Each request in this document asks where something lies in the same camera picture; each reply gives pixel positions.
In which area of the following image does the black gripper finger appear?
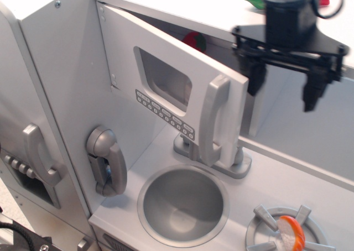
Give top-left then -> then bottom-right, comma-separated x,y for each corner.
239,56 -> 267,96
302,70 -> 335,112

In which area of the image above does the grey stove burner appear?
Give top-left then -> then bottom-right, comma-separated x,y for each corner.
245,205 -> 336,250

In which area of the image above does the salmon sushi toy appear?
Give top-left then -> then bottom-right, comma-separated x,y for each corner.
277,216 -> 305,251

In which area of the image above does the grey fridge door handle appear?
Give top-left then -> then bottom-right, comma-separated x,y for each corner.
23,123 -> 61,187

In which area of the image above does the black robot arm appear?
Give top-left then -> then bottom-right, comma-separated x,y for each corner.
232,0 -> 350,112

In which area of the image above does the white toy microwave door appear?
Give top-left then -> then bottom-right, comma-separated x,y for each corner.
97,3 -> 248,166

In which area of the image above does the grey toy telephone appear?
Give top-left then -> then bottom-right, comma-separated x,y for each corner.
86,125 -> 127,197

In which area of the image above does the grey oven handle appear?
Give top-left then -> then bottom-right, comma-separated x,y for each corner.
77,238 -> 90,251

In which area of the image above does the red toy strawberry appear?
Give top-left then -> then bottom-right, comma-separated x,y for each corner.
182,32 -> 206,53

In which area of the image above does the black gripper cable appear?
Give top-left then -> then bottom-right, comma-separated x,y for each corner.
311,0 -> 343,19

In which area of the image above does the white toy kitchen cabinet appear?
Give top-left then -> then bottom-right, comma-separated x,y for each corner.
1,0 -> 353,250

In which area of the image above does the grey ice dispenser panel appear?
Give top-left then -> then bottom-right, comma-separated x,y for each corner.
1,149 -> 60,209

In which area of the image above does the black cable bottom left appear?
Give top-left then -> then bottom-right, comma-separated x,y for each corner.
0,223 -> 52,251

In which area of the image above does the grey toy faucet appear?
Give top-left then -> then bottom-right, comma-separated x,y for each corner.
174,134 -> 252,179

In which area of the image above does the silver round sink bowl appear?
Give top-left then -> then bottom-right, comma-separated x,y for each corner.
137,165 -> 230,248

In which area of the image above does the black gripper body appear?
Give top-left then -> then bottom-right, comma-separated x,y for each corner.
232,0 -> 349,81

